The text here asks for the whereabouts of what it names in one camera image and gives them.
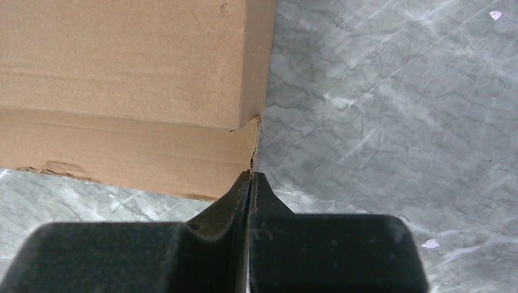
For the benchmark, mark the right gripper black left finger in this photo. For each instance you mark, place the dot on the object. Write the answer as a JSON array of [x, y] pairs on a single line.
[[205, 254]]

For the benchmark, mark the brown cardboard box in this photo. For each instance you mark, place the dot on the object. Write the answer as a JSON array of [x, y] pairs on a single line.
[[163, 96]]

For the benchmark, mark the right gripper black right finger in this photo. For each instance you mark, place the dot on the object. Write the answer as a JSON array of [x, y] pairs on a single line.
[[290, 252]]

